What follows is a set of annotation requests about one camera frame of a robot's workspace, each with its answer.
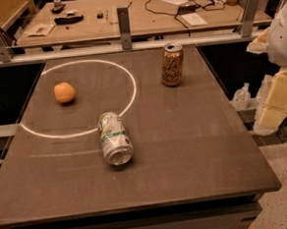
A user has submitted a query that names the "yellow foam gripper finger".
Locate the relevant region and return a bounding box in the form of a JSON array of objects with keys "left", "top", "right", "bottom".
[
  {"left": 247, "top": 28, "right": 269, "bottom": 54},
  {"left": 255, "top": 67, "right": 287, "bottom": 131}
]

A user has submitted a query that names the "green white 7up can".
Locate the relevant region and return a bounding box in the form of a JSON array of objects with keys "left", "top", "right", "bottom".
[{"left": 97, "top": 112, "right": 134, "bottom": 166}]

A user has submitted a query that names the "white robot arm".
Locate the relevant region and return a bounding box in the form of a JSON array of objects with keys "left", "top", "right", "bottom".
[{"left": 247, "top": 1, "right": 287, "bottom": 136}]

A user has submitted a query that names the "orange LaCroix can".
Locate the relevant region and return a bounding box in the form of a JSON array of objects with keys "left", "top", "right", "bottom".
[{"left": 161, "top": 42, "right": 184, "bottom": 86}]

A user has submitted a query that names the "clear sanitizer bottle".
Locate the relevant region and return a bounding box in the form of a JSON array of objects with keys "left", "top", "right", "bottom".
[{"left": 231, "top": 83, "right": 251, "bottom": 110}]

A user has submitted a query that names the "white paper sheet right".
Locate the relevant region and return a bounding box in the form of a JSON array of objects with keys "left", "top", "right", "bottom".
[{"left": 181, "top": 13, "right": 207, "bottom": 27}]

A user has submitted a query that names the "white paper sheet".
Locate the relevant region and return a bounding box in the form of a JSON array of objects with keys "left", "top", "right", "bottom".
[
  {"left": 25, "top": 23, "right": 55, "bottom": 36},
  {"left": 181, "top": 13, "right": 207, "bottom": 27}
]

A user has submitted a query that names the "wooden back desk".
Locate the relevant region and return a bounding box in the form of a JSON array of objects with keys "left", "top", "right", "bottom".
[{"left": 18, "top": 0, "right": 244, "bottom": 47}]

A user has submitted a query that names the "small black box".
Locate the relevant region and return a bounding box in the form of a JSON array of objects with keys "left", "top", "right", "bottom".
[{"left": 96, "top": 12, "right": 103, "bottom": 19}]

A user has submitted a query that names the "black stapler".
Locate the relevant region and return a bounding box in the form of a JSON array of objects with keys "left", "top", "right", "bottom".
[{"left": 54, "top": 16, "right": 84, "bottom": 25}]

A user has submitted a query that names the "orange fruit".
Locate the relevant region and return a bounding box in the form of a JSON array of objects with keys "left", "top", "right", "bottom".
[{"left": 54, "top": 83, "right": 75, "bottom": 103}]

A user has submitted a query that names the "black device on stand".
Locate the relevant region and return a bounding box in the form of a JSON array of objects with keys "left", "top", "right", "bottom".
[{"left": 50, "top": 0, "right": 65, "bottom": 14}]

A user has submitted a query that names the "white paper sheet left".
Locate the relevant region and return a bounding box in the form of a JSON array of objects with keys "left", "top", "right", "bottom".
[{"left": 25, "top": 23, "right": 55, "bottom": 36}]

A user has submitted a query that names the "black cable on desk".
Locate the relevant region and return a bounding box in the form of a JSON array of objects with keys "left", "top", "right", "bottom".
[{"left": 143, "top": 0, "right": 228, "bottom": 32}]

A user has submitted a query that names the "middle metal bracket post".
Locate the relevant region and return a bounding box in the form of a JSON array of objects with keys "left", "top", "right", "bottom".
[{"left": 116, "top": 6, "right": 132, "bottom": 50}]

